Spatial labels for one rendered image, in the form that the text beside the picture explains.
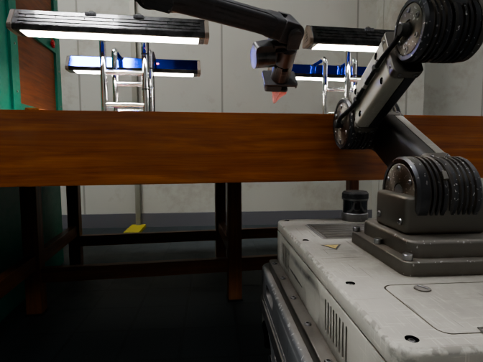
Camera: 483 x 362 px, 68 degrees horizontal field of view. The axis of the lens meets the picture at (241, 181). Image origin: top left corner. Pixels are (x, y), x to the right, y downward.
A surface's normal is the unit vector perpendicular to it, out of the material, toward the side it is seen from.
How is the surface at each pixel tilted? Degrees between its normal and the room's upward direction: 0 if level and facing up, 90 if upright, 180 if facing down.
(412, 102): 90
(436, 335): 1
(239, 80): 90
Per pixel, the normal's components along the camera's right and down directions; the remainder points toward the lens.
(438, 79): 0.07, 0.08
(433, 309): 0.00, -1.00
